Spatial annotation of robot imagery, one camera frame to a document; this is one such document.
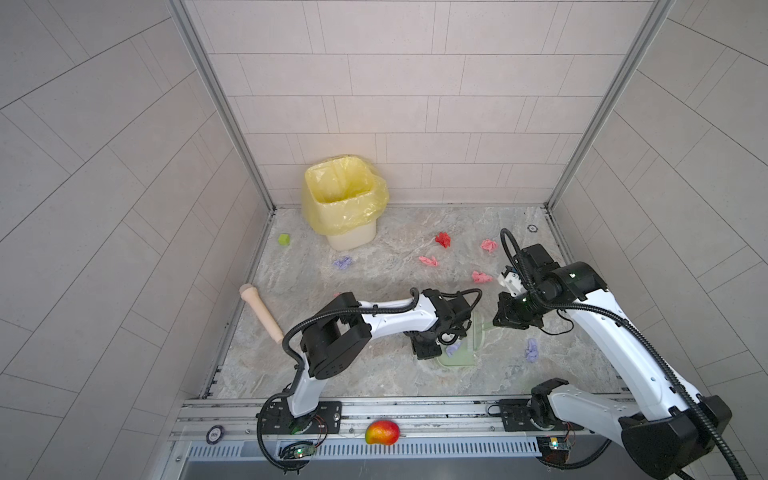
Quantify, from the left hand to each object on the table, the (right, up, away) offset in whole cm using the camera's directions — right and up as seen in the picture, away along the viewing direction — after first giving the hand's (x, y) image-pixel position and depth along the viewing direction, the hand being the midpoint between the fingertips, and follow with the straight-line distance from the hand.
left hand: (428, 348), depth 83 cm
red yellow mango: (-11, -12, -16) cm, 24 cm away
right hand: (+14, +11, -12) cm, 22 cm away
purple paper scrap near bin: (-26, +22, +14) cm, 37 cm away
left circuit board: (-31, -16, -17) cm, 39 cm away
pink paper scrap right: (+18, +18, +11) cm, 28 cm away
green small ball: (-49, +30, +22) cm, 62 cm away
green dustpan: (+9, 0, -3) cm, 10 cm away
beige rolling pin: (-53, +14, +6) cm, 55 cm away
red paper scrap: (+8, +30, +22) cm, 38 cm away
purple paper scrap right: (+28, 0, -2) cm, 28 cm away
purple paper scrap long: (+6, +1, -2) cm, 7 cm away
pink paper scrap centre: (+1, +23, +17) cm, 28 cm away
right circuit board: (+28, -17, -15) cm, 36 cm away
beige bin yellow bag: (-27, +44, +19) cm, 56 cm away
